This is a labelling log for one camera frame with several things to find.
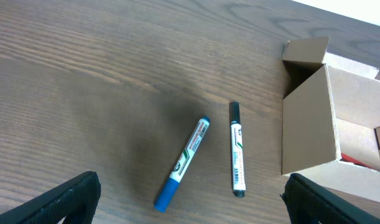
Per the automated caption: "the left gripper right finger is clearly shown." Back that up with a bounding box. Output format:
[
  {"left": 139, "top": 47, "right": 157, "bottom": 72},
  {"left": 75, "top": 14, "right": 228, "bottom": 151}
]
[{"left": 281, "top": 173, "right": 380, "bottom": 224}]

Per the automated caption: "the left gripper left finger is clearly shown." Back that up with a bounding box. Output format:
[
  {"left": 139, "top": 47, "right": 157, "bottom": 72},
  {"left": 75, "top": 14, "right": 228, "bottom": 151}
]
[{"left": 0, "top": 171, "right": 101, "bottom": 224}]

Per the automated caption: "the red utility knife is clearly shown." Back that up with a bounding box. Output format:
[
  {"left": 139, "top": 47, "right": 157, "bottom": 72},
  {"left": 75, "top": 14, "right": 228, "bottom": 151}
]
[{"left": 341, "top": 153, "right": 371, "bottom": 169}]

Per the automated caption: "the blue whiteboard marker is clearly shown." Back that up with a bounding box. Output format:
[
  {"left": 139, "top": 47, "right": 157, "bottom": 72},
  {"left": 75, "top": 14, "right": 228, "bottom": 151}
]
[{"left": 154, "top": 116, "right": 210, "bottom": 212}]

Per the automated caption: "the black whiteboard marker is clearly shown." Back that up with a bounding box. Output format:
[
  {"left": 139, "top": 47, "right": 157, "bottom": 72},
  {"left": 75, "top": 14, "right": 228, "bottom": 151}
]
[{"left": 229, "top": 101, "right": 246, "bottom": 198}]

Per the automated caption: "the open cardboard box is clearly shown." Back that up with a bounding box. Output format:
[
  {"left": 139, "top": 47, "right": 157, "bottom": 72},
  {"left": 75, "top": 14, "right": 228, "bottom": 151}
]
[{"left": 282, "top": 36, "right": 380, "bottom": 202}]

